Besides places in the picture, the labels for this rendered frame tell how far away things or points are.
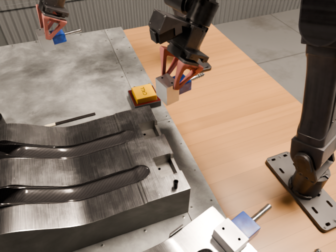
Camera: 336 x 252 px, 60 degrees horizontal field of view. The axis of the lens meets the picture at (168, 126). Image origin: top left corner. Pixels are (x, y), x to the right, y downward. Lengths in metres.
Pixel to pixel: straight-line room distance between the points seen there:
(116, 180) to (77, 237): 0.12
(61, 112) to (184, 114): 0.36
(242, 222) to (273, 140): 0.31
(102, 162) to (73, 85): 0.42
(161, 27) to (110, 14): 2.14
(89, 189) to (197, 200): 0.23
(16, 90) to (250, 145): 0.73
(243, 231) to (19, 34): 2.43
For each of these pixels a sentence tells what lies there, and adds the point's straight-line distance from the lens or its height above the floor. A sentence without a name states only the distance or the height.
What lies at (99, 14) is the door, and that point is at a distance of 2.71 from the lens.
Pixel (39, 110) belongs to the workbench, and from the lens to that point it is 0.93.
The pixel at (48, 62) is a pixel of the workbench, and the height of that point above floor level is 0.80.
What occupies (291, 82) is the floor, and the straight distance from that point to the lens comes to 2.51.
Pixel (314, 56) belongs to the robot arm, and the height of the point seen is 1.12.
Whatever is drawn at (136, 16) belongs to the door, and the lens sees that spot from 2.80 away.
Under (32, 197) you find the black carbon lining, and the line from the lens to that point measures 0.58.
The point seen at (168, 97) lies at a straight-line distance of 0.69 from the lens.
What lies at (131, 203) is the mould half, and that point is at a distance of 0.56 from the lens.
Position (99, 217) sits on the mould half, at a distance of 0.56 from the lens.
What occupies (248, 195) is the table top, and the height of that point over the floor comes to 0.80.
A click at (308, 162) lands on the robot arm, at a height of 0.93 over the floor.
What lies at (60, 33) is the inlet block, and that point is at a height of 0.94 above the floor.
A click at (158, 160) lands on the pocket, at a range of 0.63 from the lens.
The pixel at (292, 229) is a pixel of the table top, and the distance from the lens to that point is 0.68.
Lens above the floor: 1.37
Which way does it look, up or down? 45 degrees down
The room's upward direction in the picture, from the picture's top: straight up
